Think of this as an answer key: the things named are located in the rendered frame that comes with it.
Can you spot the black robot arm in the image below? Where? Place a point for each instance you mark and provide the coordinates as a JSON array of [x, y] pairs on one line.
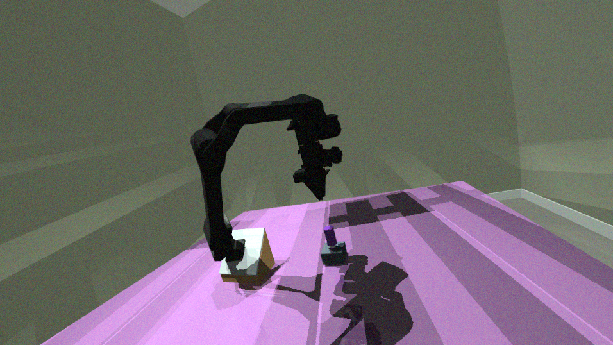
[[211, 143]]

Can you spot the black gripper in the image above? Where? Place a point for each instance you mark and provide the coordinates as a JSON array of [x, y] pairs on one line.
[[311, 174]]

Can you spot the pale blue square block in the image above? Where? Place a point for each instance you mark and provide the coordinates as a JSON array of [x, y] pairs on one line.
[[334, 256]]

